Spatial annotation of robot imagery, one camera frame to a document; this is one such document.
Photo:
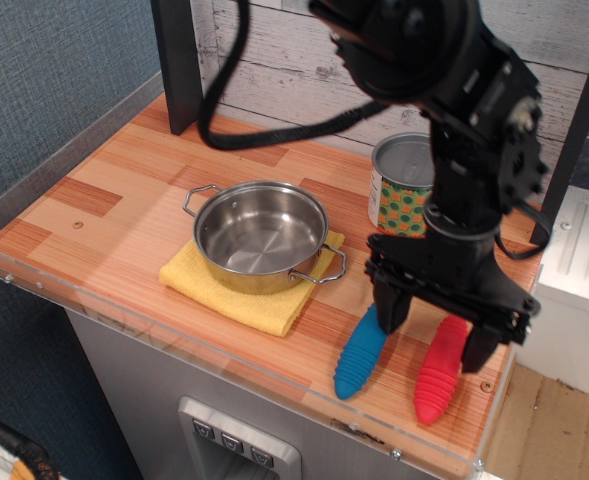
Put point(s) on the white cabinet on right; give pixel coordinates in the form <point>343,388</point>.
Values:
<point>558,346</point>

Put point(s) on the red handled metal spoon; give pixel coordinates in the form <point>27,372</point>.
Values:
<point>438,375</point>

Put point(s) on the stainless steel pot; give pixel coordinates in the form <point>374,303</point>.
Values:
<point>263,237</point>

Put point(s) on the clear acrylic guard rail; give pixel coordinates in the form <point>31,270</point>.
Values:
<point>90,229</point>

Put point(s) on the silver dispenser button panel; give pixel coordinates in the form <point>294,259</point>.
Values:
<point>223,447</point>

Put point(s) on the yellow cloth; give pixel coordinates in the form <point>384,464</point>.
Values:
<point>187,273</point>

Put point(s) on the blue handled metal fork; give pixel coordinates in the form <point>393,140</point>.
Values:
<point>360,356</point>

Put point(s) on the dark left vertical post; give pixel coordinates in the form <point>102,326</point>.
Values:
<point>178,55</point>

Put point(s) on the grey toy fridge cabinet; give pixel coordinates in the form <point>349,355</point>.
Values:
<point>144,385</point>

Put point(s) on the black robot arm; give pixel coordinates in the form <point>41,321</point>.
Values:
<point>483,106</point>

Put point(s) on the orange object bottom left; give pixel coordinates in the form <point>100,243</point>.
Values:
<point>20,471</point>

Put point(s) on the dark vertical post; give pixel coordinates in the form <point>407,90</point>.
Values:
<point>178,55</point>
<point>569,156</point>

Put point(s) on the dark right vertical post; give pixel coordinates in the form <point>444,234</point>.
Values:
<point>569,156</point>

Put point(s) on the green orange patterned can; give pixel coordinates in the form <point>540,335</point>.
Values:
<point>400,183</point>

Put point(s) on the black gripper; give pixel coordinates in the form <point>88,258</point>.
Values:
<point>454,268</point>

